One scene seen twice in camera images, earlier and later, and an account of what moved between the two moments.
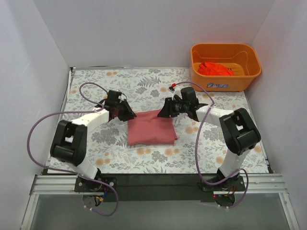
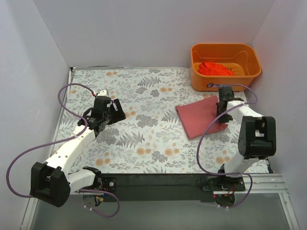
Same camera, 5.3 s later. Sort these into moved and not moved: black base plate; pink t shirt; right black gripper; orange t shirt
Moved: right black gripper; pink t shirt
Not moved: orange t shirt; black base plate
